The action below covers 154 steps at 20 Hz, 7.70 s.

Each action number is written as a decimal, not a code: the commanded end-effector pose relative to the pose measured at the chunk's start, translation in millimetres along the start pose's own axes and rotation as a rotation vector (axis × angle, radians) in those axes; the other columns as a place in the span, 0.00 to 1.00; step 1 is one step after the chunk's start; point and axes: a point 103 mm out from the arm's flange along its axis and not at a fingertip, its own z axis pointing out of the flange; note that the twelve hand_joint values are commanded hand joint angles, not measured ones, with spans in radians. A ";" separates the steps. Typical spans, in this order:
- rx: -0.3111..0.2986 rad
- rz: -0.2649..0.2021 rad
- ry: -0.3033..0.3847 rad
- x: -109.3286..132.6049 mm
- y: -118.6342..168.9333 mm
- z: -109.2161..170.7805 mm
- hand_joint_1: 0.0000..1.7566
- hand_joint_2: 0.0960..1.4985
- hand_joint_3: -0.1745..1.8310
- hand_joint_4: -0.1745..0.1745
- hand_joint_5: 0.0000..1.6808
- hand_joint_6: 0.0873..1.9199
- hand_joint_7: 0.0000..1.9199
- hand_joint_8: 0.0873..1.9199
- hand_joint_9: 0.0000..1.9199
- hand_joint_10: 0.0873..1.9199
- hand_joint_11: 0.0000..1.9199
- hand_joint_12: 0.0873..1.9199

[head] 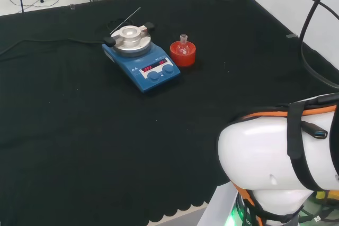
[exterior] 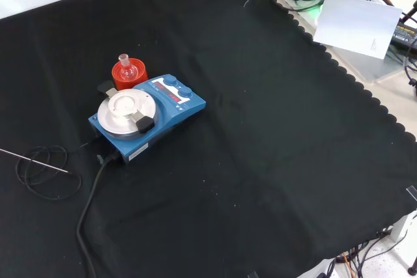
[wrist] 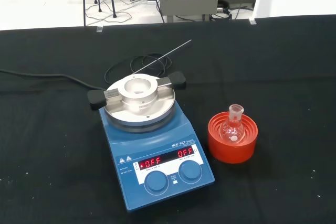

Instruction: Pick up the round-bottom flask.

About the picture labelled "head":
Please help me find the orange ribbed flask stand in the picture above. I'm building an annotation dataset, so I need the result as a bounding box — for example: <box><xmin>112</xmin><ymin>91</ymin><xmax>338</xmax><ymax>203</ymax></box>
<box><xmin>169</xmin><ymin>40</ymin><xmax>197</xmax><ymax>67</ymax></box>

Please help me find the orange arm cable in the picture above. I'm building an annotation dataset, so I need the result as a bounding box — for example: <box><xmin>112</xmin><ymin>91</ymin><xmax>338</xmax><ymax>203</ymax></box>
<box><xmin>239</xmin><ymin>104</ymin><xmax>338</xmax><ymax>121</ymax></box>

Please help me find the black bench cloth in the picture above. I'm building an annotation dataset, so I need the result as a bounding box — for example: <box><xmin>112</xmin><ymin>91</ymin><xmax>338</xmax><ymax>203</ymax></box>
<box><xmin>0</xmin><ymin>0</ymin><xmax>339</xmax><ymax>226</ymax></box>

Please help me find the thin steel probe rod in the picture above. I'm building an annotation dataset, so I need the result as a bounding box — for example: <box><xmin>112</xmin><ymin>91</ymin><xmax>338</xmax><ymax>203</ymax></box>
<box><xmin>110</xmin><ymin>6</ymin><xmax>141</xmax><ymax>35</ymax></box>

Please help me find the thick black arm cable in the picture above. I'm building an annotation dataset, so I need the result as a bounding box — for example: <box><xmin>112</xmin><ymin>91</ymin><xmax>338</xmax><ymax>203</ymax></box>
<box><xmin>299</xmin><ymin>0</ymin><xmax>339</xmax><ymax>89</ymax></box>

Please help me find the heater with blue base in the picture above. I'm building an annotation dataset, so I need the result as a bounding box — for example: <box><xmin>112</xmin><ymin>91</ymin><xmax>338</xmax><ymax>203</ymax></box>
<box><xmin>102</xmin><ymin>22</ymin><xmax>181</xmax><ymax>94</ymax></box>

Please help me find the black heater power cable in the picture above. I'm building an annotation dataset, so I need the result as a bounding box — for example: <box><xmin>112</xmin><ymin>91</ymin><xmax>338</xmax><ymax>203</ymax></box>
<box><xmin>0</xmin><ymin>38</ymin><xmax>104</xmax><ymax>56</ymax></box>

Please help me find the clear glass round-bottom flask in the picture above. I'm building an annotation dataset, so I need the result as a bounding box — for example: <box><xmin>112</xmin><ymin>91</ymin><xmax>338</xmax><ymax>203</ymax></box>
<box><xmin>177</xmin><ymin>34</ymin><xmax>189</xmax><ymax>55</ymax></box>

